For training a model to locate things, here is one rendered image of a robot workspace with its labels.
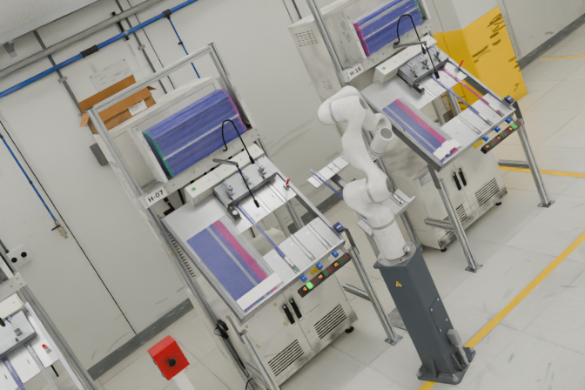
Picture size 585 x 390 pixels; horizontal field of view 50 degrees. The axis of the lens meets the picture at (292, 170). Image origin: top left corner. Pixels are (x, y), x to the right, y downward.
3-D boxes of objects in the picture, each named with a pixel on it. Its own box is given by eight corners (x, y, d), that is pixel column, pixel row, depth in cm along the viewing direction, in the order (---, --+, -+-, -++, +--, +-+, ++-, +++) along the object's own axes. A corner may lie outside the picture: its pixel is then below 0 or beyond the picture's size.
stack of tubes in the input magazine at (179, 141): (248, 130, 350) (226, 87, 341) (171, 178, 330) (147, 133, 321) (238, 130, 361) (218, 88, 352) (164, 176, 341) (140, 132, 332)
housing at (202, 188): (264, 165, 364) (264, 151, 352) (194, 211, 345) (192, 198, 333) (255, 157, 367) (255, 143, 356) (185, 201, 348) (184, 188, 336)
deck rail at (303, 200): (345, 245, 338) (346, 238, 333) (342, 246, 337) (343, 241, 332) (262, 158, 366) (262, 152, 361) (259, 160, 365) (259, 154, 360)
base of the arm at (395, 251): (422, 242, 300) (408, 210, 295) (405, 266, 288) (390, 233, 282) (389, 243, 313) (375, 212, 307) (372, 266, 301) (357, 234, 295)
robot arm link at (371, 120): (354, 91, 313) (380, 128, 333) (348, 117, 305) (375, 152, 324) (371, 88, 308) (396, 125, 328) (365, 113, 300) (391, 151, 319)
